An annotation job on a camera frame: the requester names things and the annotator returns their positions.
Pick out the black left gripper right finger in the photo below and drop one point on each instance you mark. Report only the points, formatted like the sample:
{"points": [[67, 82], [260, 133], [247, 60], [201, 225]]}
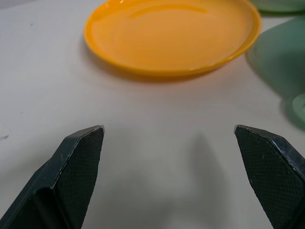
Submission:
{"points": [[271, 174]]}

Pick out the green round plate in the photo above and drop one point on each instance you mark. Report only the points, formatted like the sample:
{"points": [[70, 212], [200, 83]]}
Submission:
{"points": [[278, 4]]}

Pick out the small green round object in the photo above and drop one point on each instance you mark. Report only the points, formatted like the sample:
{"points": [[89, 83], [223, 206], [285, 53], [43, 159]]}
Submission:
{"points": [[299, 109]]}

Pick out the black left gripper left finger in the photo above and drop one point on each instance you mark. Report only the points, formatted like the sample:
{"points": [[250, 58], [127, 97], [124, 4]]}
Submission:
{"points": [[71, 171]]}

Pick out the orange round plate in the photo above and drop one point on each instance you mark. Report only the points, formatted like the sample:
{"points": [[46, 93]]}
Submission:
{"points": [[171, 35]]}

